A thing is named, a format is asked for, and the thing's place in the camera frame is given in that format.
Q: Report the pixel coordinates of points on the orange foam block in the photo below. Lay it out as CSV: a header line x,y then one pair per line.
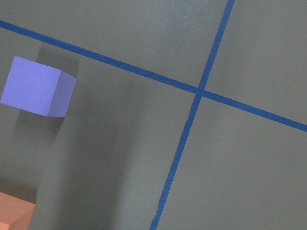
x,y
15,213

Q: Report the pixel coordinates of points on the purple foam block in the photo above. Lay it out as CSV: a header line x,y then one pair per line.
x,y
38,88

